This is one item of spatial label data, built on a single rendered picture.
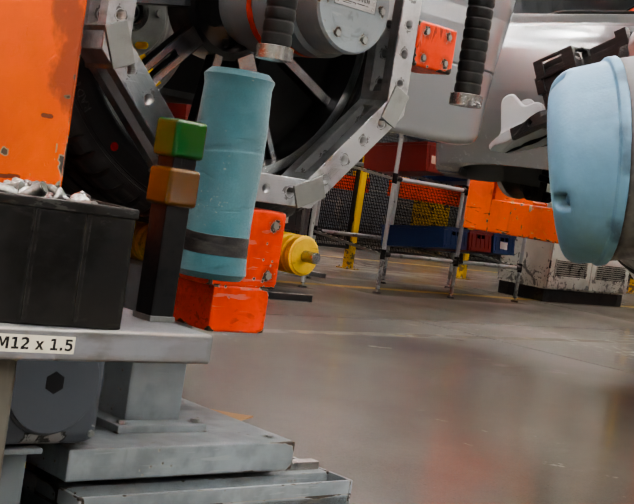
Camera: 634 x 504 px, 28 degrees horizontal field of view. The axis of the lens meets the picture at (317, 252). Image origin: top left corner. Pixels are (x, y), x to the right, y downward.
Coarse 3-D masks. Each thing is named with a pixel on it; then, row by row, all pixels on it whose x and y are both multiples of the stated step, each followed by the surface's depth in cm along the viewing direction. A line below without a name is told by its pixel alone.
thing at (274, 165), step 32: (160, 0) 170; (192, 0) 173; (192, 32) 174; (224, 32) 183; (160, 64) 173; (288, 64) 186; (320, 64) 198; (352, 64) 193; (288, 96) 200; (320, 96) 191; (288, 128) 194; (320, 128) 190; (288, 160) 186
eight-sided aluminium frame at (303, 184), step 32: (96, 0) 156; (128, 0) 154; (416, 0) 187; (96, 32) 154; (128, 32) 154; (384, 32) 190; (416, 32) 188; (96, 64) 156; (128, 64) 155; (384, 64) 191; (128, 96) 156; (160, 96) 159; (384, 96) 187; (128, 128) 163; (352, 128) 184; (384, 128) 187; (320, 160) 181; (352, 160) 183; (288, 192) 177; (320, 192) 180
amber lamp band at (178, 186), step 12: (156, 168) 129; (168, 168) 128; (180, 168) 129; (156, 180) 129; (168, 180) 128; (180, 180) 128; (192, 180) 129; (156, 192) 129; (168, 192) 128; (180, 192) 128; (192, 192) 129; (168, 204) 128; (180, 204) 129; (192, 204) 130
